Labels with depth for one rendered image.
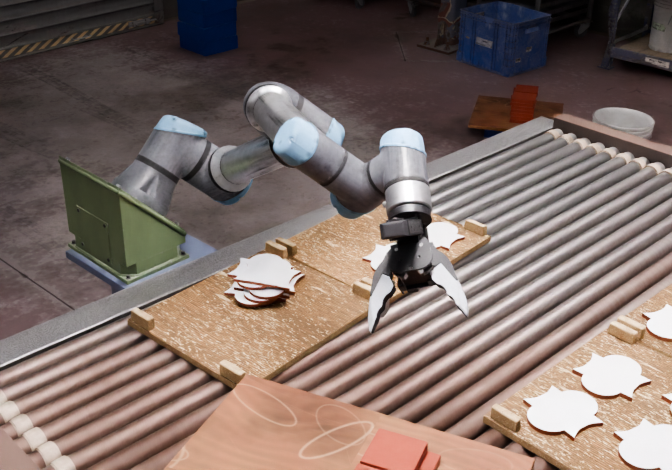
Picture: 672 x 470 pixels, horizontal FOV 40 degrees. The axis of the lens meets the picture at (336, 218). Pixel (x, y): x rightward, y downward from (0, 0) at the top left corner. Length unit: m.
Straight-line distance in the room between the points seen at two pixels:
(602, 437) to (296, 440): 0.55
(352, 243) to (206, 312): 0.44
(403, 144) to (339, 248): 0.70
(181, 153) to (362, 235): 0.48
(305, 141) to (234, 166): 0.67
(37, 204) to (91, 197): 2.45
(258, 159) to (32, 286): 2.05
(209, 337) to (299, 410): 0.41
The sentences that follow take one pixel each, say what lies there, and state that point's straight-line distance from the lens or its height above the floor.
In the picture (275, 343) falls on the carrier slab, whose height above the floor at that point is 0.94.
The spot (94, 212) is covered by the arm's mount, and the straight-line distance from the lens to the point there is 2.24.
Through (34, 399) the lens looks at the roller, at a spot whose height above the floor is 0.92.
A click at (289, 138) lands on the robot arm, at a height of 1.42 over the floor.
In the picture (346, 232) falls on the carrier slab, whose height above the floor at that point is 0.94.
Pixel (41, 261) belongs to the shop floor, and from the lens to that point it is 4.16.
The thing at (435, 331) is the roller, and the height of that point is 0.91.
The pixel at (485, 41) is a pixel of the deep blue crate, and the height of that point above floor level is 0.20.
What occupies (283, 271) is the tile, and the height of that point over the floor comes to 0.99.
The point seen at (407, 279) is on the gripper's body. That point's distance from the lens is 1.47.
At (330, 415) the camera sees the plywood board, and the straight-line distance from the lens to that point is 1.52.
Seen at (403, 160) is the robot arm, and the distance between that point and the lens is 1.52.
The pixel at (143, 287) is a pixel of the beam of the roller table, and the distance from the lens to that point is 2.11.
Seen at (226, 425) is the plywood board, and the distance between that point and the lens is 1.51.
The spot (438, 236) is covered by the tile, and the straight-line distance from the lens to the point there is 2.24.
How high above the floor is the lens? 2.01
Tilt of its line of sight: 27 degrees down
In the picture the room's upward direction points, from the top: 1 degrees clockwise
